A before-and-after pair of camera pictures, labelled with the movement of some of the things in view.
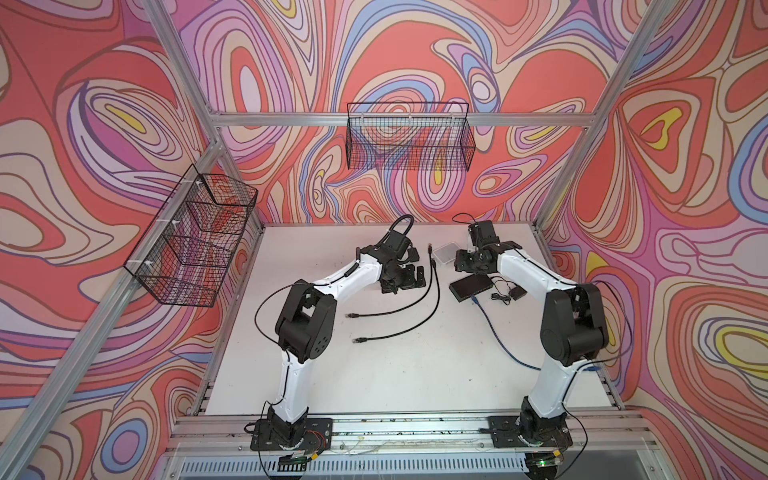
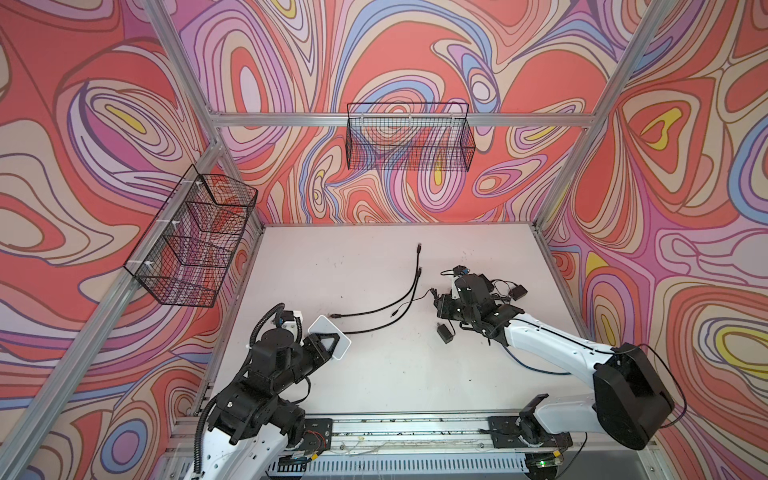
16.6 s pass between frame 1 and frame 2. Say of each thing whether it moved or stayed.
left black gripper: moved
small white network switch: moved
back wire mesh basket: stayed
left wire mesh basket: stayed
